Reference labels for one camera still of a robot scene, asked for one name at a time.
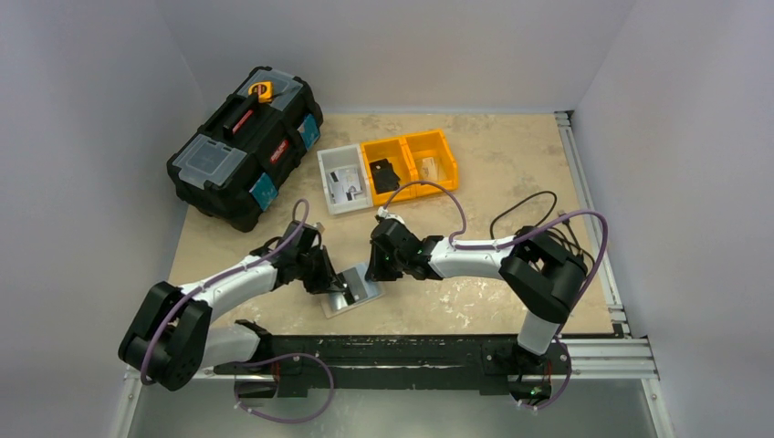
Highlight gold credit card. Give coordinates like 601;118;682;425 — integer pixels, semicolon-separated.
418;157;439;182

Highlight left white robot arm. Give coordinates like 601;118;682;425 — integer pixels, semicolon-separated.
118;220;367;391

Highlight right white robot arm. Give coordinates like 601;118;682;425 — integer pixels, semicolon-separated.
365;207;600;356

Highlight black and white cards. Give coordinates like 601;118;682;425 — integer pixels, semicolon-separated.
328;169;363;203

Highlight white plastic bin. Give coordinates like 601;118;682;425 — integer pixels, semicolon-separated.
317;144;373;215

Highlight middle yellow plastic bin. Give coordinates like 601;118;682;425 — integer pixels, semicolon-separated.
361;137;418;206

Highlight yellow plastic bin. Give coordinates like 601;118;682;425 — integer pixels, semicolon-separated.
361;137;418;206
403;130;459;192

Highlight right yellow plastic bin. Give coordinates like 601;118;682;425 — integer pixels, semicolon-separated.
403;130;459;192

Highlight black plastic toolbox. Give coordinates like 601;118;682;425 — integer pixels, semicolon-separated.
166;66;323;233

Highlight yellow tape measure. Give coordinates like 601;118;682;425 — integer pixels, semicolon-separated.
247;80;274;103

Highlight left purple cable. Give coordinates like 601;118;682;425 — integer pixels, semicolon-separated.
140;198;335;425

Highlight purple cable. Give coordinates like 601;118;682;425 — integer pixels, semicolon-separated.
140;198;335;425
381;181;610;412

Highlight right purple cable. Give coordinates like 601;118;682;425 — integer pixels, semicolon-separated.
381;181;610;412

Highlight black usb cable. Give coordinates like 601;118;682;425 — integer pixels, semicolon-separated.
489;191;597;267

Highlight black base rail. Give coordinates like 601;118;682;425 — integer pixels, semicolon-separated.
214;334;571;402

